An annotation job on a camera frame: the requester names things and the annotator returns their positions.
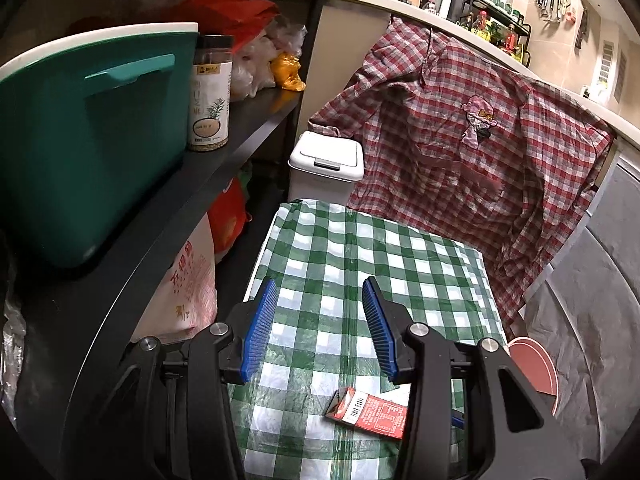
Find red sack with blue label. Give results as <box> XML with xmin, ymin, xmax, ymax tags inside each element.
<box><xmin>207</xmin><ymin>177</ymin><xmax>251</xmax><ymax>266</ymax></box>

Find grey cover sheet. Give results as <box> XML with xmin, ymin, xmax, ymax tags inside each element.
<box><xmin>515</xmin><ymin>160</ymin><xmax>640</xmax><ymax>466</ymax></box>

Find white lidded bin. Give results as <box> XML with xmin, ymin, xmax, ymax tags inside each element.
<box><xmin>287</xmin><ymin>131</ymin><xmax>365</xmax><ymax>203</ymax></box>

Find teal storage box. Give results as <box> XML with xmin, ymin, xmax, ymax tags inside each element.
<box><xmin>0</xmin><ymin>22</ymin><xmax>201</xmax><ymax>268</ymax></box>

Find red plaid shirt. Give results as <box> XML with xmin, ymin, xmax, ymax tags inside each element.
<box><xmin>307</xmin><ymin>16</ymin><xmax>616</xmax><ymax>328</ymax></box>

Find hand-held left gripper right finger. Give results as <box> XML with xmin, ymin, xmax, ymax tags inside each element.
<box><xmin>361</xmin><ymin>276</ymin><xmax>586</xmax><ymax>480</ymax></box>

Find black shelf unit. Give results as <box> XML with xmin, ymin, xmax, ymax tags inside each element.
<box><xmin>0</xmin><ymin>0</ymin><xmax>336</xmax><ymax>480</ymax></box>

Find clear plastic bags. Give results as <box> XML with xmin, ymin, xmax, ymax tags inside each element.
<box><xmin>230</xmin><ymin>20</ymin><xmax>308</xmax><ymax>101</ymax></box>

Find red small box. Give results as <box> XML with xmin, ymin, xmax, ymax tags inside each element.
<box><xmin>324</xmin><ymin>388</ymin><xmax>408</xmax><ymax>441</ymax></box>

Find clear jar with label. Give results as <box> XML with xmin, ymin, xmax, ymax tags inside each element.
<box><xmin>187</xmin><ymin>34</ymin><xmax>235</xmax><ymax>152</ymax></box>

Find orange plastic bag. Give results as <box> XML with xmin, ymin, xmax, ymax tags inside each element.
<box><xmin>175</xmin><ymin>0</ymin><xmax>281</xmax><ymax>53</ymax></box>

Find hanging kitchen utensils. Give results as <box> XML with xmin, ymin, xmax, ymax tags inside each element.
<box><xmin>535</xmin><ymin>0</ymin><xmax>576</xmax><ymax>23</ymax></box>

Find yellow plastic bag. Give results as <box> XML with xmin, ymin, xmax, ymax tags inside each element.
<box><xmin>270</xmin><ymin>51</ymin><xmax>307</xmax><ymax>92</ymax></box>

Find white bag with red print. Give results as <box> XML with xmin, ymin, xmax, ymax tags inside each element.
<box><xmin>127</xmin><ymin>212</ymin><xmax>218</xmax><ymax>346</ymax></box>

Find black spice rack with bottles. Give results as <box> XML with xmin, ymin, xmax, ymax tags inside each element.
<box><xmin>457</xmin><ymin>0</ymin><xmax>532</xmax><ymax>66</ymax></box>

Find green checked tablecloth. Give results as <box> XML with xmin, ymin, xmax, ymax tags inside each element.
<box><xmin>227</xmin><ymin>200</ymin><xmax>511</xmax><ymax>480</ymax></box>

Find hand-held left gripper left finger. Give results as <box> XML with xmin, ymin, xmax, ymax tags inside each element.
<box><xmin>97</xmin><ymin>277</ymin><xmax>279</xmax><ymax>480</ymax></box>

